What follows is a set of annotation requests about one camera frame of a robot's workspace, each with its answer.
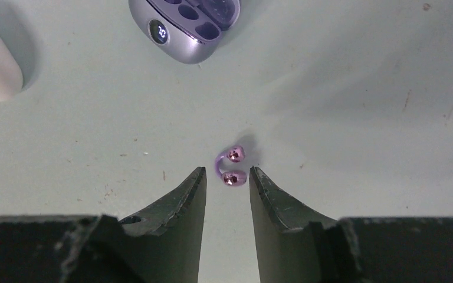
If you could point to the purple earbud charging case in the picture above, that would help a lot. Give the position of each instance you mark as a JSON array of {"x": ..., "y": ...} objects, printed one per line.
[{"x": 187, "y": 31}]

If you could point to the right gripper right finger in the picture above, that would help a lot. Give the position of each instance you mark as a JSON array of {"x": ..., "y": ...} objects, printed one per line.
[{"x": 295, "y": 243}]

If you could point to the purple earbud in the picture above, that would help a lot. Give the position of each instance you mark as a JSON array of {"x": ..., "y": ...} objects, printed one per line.
[{"x": 226, "y": 166}]

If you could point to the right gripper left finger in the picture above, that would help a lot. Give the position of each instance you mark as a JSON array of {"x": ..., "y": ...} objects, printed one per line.
[{"x": 159, "y": 243}]

